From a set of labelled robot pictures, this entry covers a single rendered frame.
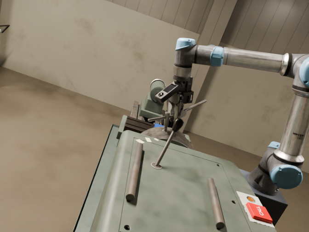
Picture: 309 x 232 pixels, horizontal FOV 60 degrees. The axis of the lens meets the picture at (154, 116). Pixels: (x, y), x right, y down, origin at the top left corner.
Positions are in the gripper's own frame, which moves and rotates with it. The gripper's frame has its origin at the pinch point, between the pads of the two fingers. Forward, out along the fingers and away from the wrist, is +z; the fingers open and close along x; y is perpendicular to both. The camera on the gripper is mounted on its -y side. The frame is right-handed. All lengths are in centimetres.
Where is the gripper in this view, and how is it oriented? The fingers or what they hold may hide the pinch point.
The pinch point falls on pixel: (172, 120)
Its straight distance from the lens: 119.9
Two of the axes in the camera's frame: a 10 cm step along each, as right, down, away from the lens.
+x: -5.9, -3.4, 7.3
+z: -0.9, 9.3, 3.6
